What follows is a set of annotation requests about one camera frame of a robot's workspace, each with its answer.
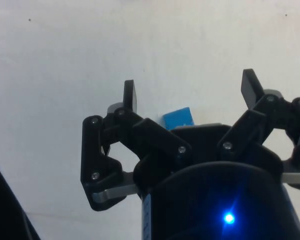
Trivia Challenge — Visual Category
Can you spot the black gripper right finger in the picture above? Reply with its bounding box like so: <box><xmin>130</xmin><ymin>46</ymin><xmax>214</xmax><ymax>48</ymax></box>
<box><xmin>216</xmin><ymin>68</ymin><xmax>300</xmax><ymax>193</ymax></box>

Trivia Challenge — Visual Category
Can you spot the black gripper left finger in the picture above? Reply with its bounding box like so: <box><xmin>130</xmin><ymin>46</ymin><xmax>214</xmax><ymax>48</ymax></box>
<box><xmin>79</xmin><ymin>79</ymin><xmax>193</xmax><ymax>213</ymax></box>

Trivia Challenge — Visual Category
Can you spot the blue cube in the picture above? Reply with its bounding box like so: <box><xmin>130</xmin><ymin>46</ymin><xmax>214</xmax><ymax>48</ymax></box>
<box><xmin>161</xmin><ymin>106</ymin><xmax>196</xmax><ymax>131</ymax></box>

